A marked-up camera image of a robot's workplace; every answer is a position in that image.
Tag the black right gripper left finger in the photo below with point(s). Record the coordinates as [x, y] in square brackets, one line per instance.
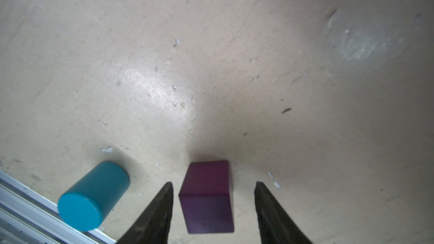
[153, 225]

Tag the blue round disc block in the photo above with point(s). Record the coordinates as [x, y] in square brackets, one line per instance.
[89, 201]

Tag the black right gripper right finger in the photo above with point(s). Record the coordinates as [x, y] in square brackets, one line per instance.
[275, 225]

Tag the purple cube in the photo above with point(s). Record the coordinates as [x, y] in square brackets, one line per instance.
[206, 198]

